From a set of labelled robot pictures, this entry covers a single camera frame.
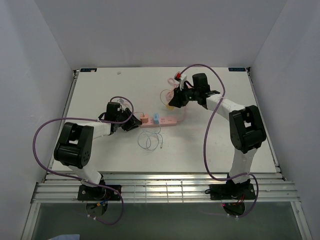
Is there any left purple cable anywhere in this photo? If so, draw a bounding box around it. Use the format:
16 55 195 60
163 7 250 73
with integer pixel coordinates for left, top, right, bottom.
33 96 136 226

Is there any yellow charger plug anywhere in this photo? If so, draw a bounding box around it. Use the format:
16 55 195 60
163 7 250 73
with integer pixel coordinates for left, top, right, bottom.
166 104 175 111

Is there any blue cloth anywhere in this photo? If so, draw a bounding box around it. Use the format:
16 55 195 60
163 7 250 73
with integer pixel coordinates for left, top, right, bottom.
51 234 80 240

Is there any pink power strip cord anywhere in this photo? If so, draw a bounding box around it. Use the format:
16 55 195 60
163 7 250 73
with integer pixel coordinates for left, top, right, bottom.
166 77 187 123

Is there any pink power strip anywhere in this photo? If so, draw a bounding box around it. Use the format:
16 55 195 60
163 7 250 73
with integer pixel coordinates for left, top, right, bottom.
140 116 178 128

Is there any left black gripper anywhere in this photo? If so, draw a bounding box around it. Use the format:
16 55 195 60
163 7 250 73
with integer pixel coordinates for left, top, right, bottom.
115 107 142 132

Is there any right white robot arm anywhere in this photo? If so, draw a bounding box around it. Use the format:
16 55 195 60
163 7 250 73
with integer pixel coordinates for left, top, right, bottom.
168 72 267 199

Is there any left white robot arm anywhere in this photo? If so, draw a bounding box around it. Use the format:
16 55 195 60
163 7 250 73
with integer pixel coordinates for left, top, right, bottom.
53 102 142 200

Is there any pink charger plug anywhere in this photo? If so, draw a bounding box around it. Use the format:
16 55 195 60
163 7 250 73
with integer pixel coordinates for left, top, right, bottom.
140 114 149 124

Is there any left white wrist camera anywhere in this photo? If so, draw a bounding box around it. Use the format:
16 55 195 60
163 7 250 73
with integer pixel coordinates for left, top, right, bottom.
117 98 127 107

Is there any yellow charger cable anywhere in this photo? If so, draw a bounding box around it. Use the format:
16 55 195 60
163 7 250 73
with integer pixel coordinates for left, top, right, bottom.
159 89 176 106

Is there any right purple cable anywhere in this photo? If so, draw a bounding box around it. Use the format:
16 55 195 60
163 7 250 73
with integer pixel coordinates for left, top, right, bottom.
182 64 259 219

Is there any blue corner label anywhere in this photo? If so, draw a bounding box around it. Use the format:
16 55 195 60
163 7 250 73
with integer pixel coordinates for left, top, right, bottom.
228 67 247 72
80 68 97 73

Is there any purple cable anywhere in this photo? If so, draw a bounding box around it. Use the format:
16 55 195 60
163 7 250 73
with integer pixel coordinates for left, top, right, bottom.
182 64 259 219
33 96 136 226

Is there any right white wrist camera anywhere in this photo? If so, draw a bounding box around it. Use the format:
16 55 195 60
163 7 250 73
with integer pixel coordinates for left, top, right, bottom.
174 72 187 91

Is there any left blue corner label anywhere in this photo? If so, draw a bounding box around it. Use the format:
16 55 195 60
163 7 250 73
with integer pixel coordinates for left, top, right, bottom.
80 68 97 73

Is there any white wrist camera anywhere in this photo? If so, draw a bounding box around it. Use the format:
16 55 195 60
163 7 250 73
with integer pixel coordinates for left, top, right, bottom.
174 72 187 91
117 98 127 107

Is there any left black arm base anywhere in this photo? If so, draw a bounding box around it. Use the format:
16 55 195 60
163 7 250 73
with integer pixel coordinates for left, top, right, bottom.
77 181 122 201

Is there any right blue corner label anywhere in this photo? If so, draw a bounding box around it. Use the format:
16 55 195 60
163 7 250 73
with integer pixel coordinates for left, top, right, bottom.
228 67 247 72

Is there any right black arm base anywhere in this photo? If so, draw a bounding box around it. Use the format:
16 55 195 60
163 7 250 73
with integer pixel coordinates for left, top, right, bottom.
204 179 256 200

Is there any blue charger plug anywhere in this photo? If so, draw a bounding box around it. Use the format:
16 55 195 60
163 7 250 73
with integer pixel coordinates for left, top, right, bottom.
153 113 160 125

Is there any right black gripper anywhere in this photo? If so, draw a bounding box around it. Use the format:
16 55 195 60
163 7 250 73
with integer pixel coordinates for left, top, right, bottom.
168 83 199 109

